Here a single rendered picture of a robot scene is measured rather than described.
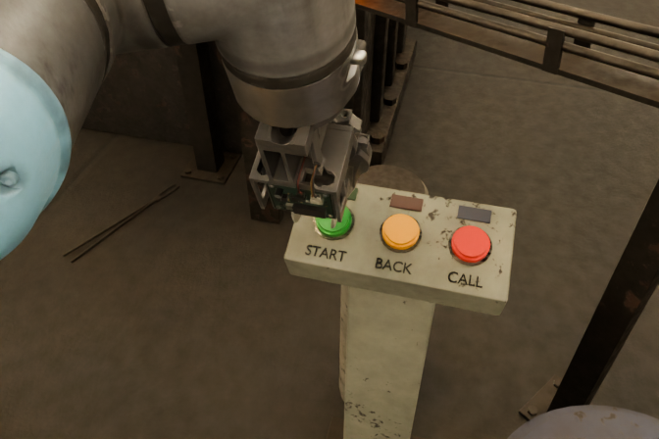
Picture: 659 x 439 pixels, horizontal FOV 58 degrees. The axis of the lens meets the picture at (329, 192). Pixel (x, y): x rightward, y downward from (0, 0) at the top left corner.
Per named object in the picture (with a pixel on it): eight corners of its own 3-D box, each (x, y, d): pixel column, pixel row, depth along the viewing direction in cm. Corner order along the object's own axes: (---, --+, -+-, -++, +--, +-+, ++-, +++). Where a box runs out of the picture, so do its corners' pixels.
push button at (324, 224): (322, 206, 68) (320, 198, 67) (355, 212, 68) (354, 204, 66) (313, 236, 67) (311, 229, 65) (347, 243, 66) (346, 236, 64)
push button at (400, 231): (385, 217, 67) (385, 210, 66) (421, 222, 66) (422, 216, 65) (379, 249, 65) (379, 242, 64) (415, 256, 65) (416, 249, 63)
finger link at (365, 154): (321, 184, 57) (311, 133, 50) (326, 170, 58) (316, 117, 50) (369, 192, 56) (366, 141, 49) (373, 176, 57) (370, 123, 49)
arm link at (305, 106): (241, -21, 41) (379, -7, 39) (255, 30, 46) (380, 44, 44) (199, 79, 37) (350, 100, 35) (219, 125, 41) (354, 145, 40)
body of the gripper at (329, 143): (259, 212, 51) (225, 131, 41) (285, 130, 55) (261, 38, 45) (345, 226, 50) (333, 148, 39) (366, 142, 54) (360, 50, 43)
